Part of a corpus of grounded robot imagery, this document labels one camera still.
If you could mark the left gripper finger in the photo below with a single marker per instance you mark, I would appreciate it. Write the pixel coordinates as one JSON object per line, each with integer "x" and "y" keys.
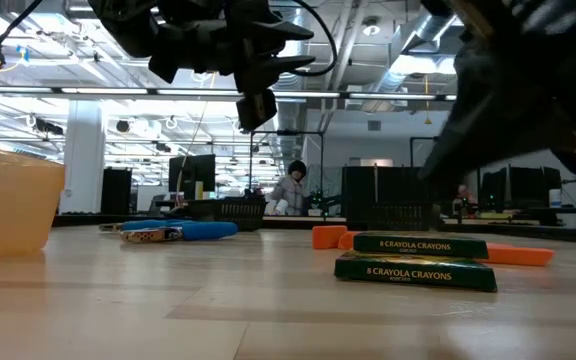
{"x": 280, "y": 31}
{"x": 278, "y": 66}

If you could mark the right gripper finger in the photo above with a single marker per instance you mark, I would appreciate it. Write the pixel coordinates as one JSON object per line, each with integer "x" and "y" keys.
{"x": 513, "y": 135}
{"x": 478, "y": 90}

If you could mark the orange rectangular eraser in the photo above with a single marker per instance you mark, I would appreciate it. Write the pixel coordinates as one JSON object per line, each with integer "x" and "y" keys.
{"x": 518, "y": 255}
{"x": 328, "y": 237}
{"x": 345, "y": 241}

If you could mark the black mesh basket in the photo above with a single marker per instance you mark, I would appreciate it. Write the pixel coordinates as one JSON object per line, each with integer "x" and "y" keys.
{"x": 400, "y": 217}
{"x": 243, "y": 215}

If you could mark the yellow green crayon box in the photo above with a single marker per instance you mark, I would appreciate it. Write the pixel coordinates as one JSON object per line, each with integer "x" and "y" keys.
{"x": 420, "y": 246}
{"x": 415, "y": 273}

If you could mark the person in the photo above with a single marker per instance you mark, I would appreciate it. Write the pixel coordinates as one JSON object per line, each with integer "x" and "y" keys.
{"x": 463, "y": 192}
{"x": 290, "y": 192}

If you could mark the white cup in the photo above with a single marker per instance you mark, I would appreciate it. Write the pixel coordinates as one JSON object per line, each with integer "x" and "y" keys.
{"x": 555, "y": 199}

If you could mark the round ceiling sensor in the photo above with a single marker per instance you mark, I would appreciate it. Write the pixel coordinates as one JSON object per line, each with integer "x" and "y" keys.
{"x": 371, "y": 27}

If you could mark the overhead light bar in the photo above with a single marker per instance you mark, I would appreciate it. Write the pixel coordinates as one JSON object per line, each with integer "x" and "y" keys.
{"x": 118, "y": 91}

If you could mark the black computer monitor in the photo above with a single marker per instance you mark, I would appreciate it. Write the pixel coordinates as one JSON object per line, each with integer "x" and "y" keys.
{"x": 193, "y": 172}

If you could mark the black partition panel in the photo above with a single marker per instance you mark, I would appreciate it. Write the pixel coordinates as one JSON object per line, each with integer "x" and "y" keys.
{"x": 388, "y": 185}

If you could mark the white square column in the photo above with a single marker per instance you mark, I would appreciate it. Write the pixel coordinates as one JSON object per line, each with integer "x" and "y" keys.
{"x": 83, "y": 160}

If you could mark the black cabinet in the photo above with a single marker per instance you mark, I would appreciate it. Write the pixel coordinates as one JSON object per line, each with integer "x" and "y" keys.
{"x": 116, "y": 192}

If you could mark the orange translucent plastic bin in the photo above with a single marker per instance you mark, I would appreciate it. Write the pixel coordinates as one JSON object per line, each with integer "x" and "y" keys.
{"x": 13, "y": 200}

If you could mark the black station frame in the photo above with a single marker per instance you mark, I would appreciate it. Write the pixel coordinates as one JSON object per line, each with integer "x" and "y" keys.
{"x": 423, "y": 138}
{"x": 288, "y": 133}

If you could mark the silver ventilation duct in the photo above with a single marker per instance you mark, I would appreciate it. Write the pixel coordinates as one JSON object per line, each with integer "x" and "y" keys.
{"x": 290, "y": 145}

